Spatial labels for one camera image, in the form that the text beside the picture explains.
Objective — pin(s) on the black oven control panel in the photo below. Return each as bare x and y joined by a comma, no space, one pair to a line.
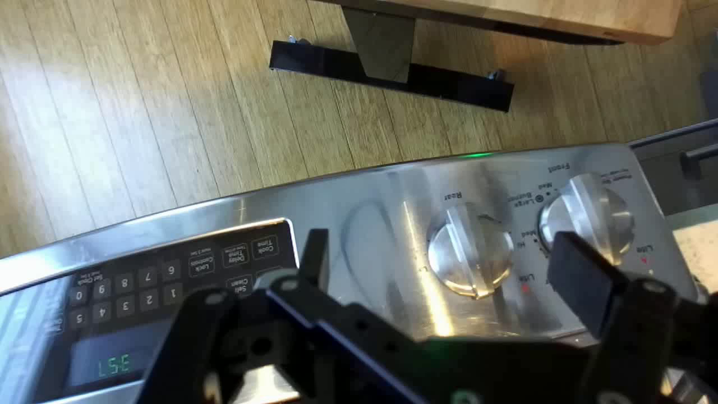
159,299

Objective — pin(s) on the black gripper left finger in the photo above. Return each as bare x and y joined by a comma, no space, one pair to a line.
315,255

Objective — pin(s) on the silver stove knob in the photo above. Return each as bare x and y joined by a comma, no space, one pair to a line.
469,252
592,214

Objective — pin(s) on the stainless steel gas range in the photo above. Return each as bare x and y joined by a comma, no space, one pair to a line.
389,226

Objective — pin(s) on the dark lower cabinet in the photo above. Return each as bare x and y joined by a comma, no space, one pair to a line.
664,172

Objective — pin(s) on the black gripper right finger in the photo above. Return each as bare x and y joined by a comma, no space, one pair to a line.
586,282

